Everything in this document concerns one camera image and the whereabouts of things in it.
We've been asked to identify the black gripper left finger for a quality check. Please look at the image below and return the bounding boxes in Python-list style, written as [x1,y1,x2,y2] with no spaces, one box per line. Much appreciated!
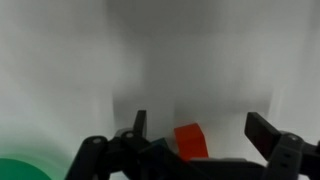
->
[64,109,214,180]

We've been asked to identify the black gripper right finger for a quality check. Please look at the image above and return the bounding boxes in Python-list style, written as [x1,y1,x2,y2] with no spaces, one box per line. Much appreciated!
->
[244,111,320,180]

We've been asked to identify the dark green wooden block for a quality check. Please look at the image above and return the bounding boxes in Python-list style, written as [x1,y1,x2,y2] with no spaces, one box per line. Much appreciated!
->
[149,137,170,152]

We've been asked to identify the green plastic bowl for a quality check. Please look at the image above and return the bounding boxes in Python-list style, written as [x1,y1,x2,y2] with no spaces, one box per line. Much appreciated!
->
[0,157,54,180]

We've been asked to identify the red wooden block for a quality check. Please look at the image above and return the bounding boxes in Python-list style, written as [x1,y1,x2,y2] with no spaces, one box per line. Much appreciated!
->
[173,122,210,162]

